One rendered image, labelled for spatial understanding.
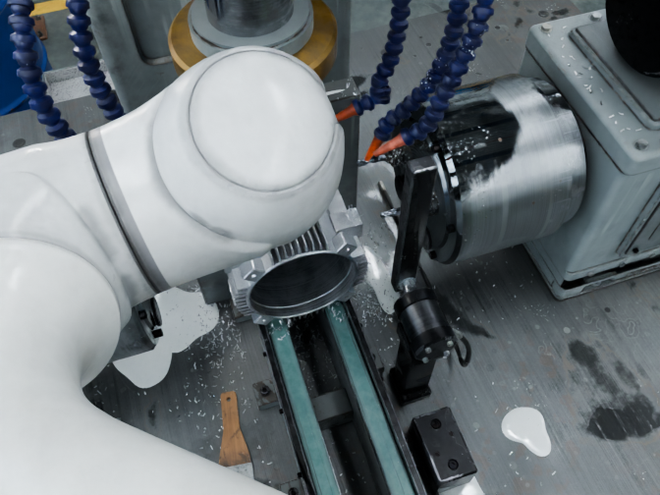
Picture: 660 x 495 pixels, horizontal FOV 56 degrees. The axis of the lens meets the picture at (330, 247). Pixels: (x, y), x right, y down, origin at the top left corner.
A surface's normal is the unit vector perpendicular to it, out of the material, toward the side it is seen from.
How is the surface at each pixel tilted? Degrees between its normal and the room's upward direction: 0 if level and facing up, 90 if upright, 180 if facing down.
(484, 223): 73
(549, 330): 0
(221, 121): 28
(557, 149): 35
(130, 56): 90
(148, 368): 0
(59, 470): 20
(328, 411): 0
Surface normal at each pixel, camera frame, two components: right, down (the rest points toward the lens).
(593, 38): -0.01, -0.56
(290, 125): 0.34, 0.02
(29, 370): 0.33, -0.92
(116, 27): 0.31, 0.79
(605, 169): -0.95, 0.26
